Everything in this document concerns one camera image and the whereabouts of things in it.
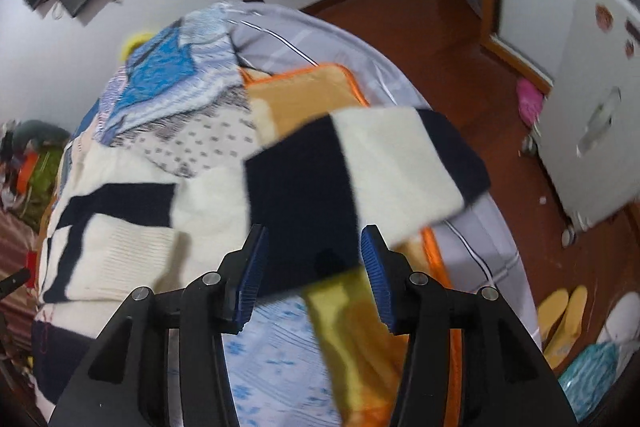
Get white cabinet with stickers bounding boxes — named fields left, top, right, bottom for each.
left=522, top=0, right=640, bottom=249

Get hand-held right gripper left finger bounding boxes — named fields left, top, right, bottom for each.
left=47, top=223, right=269, bottom=427

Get yellow plush pillow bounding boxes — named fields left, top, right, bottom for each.
left=119, top=32, right=154, bottom=60

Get blue patchwork patterned quilt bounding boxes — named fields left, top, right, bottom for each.
left=60, top=2, right=261, bottom=188

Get yellow slipper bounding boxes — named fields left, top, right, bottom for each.
left=537, top=288, right=572, bottom=350
left=544, top=285, right=589, bottom=369

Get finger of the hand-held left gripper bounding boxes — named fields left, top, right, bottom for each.
left=0, top=269, right=32, bottom=300

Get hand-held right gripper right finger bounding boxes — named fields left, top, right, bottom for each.
left=361, top=224, right=582, bottom=427

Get teal patterned cloth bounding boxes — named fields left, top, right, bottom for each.
left=556, top=341, right=622, bottom=424

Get grey striped bedsheet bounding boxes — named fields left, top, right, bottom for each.
left=227, top=2, right=540, bottom=358

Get brown striped curtain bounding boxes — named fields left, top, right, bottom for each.
left=0, top=199, right=43, bottom=358

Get white shoe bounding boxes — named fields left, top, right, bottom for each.
left=596, top=291, right=640, bottom=360

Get orange box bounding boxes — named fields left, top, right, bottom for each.
left=16, top=151, right=40, bottom=194

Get cream and navy knit sweater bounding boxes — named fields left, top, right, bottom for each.
left=32, top=106, right=492, bottom=403

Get light blue floral sheet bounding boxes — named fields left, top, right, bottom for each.
left=222, top=294, right=346, bottom=427

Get pink slippers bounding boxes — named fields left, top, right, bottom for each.
left=516, top=78, right=544, bottom=126

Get orange and yellow blanket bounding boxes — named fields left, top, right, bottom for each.
left=239, top=63, right=461, bottom=427

